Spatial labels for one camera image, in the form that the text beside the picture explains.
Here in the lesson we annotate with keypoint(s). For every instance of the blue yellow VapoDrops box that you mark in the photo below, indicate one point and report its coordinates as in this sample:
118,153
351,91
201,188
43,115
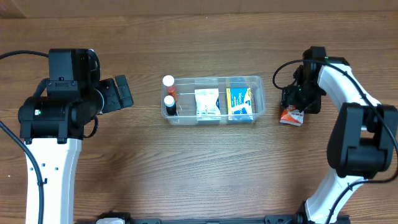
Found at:
239,104

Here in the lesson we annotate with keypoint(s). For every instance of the red orange medicine box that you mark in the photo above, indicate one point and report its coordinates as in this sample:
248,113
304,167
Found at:
291,115

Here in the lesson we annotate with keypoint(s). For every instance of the white medicine box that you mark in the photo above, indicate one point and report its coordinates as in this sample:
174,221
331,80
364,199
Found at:
207,103

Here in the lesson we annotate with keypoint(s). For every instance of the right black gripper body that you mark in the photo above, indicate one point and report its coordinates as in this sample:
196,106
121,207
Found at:
298,99

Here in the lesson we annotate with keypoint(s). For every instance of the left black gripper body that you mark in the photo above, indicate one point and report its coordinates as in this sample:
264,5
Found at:
112,95

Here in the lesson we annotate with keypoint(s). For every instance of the orange tube white cap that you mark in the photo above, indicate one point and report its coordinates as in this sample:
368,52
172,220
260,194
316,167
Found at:
169,84

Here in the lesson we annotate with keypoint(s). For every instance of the black tube white cap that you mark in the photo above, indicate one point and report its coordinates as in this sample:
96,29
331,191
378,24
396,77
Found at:
170,105

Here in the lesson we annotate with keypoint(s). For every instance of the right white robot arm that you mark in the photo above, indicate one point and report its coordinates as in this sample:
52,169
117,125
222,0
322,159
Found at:
362,142

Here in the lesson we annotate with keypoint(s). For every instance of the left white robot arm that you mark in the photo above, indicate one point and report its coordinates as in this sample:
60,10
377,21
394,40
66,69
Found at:
52,128

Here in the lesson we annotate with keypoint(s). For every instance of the clear plastic container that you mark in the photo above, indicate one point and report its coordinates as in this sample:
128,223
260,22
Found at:
186,104

